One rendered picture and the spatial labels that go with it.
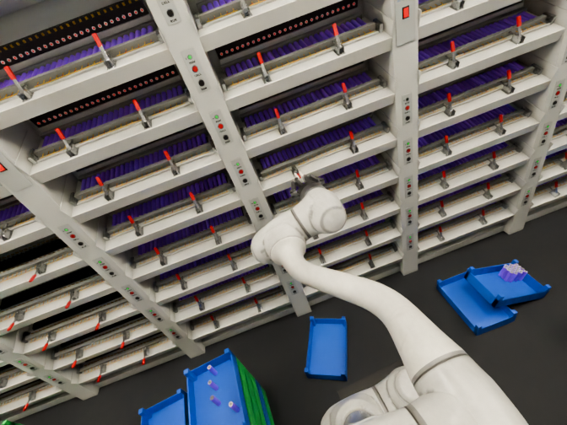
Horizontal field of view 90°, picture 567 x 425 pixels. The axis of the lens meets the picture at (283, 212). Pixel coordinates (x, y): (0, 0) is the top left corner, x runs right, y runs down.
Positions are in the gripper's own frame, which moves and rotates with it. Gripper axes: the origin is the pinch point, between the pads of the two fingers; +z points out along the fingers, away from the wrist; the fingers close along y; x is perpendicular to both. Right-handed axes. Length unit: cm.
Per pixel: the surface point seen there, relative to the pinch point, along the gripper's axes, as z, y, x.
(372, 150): 7.5, 33.6, -2.9
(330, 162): 8.0, 15.1, -1.2
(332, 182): 17.2, 15.9, -14.1
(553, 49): 7, 115, 10
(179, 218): 9, -53, -1
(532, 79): 10, 109, 0
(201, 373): -17, -68, -61
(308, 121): 5.1, 10.4, 18.1
